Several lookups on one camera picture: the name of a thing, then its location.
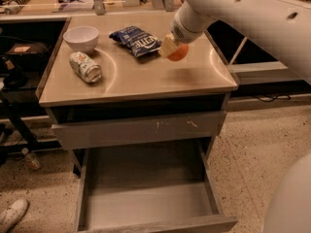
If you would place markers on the blue chip bag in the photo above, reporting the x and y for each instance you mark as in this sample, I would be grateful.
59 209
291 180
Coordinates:
137 41

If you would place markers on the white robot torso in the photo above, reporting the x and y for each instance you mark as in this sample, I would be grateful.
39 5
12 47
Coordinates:
290 208

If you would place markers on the white shoe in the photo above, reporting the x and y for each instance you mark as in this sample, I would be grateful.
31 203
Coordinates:
13 214

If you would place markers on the closed top drawer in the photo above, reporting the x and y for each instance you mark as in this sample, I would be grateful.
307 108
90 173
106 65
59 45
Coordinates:
128 131

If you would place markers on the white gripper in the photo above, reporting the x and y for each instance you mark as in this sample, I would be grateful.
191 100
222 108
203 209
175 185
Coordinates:
181 33

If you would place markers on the black bag on shelf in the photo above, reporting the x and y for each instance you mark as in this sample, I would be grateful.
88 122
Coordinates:
29 56

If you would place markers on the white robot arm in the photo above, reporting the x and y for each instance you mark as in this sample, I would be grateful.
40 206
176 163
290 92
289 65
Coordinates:
280 27

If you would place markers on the orange fruit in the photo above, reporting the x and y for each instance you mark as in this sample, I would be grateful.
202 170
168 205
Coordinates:
180 53

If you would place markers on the open middle drawer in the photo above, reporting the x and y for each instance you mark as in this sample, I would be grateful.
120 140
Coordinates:
149 188

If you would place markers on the white bowl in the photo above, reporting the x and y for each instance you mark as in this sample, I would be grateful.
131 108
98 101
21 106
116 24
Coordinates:
82 38

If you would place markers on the green white soda can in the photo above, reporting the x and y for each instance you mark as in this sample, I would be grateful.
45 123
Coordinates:
85 67

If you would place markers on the grey drawer cabinet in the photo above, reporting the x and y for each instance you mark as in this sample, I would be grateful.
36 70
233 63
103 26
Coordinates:
147 86

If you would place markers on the plastic bottle on floor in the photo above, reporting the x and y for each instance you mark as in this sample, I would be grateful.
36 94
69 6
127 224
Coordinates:
31 159

